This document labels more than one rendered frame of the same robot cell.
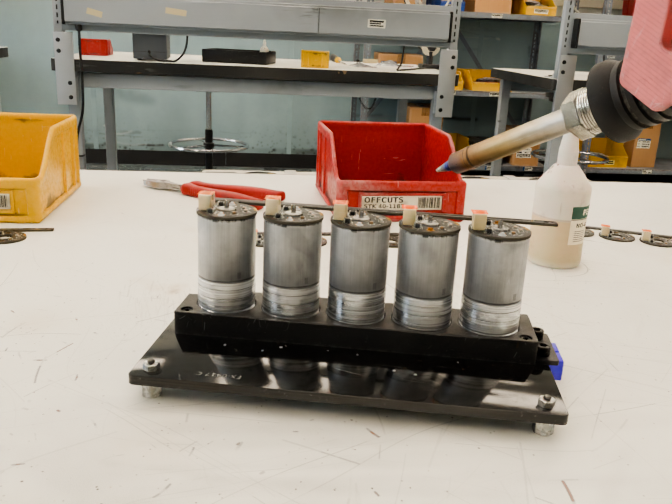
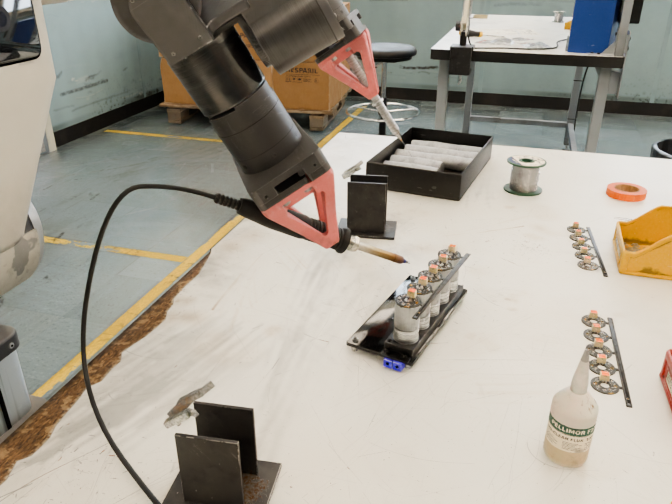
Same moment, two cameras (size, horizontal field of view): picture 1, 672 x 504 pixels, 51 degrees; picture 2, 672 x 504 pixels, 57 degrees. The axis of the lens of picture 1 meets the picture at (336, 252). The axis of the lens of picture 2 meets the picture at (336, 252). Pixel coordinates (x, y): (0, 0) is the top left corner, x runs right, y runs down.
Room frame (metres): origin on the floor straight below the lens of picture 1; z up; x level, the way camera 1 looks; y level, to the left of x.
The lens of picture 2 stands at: (0.42, -0.55, 1.11)
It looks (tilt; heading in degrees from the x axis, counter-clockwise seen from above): 26 degrees down; 114
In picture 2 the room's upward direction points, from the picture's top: straight up
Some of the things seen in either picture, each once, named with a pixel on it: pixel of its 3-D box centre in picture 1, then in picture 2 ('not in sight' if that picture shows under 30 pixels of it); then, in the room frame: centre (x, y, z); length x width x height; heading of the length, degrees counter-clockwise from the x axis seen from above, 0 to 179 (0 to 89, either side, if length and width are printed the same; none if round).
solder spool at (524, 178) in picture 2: not in sight; (524, 174); (0.30, 0.45, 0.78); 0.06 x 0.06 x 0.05
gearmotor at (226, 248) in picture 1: (226, 265); (447, 274); (0.28, 0.05, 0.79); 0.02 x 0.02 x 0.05
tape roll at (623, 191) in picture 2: not in sight; (626, 191); (0.46, 0.50, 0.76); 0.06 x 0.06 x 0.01
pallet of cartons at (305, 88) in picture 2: not in sight; (259, 61); (-1.93, 3.34, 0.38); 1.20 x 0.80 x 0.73; 13
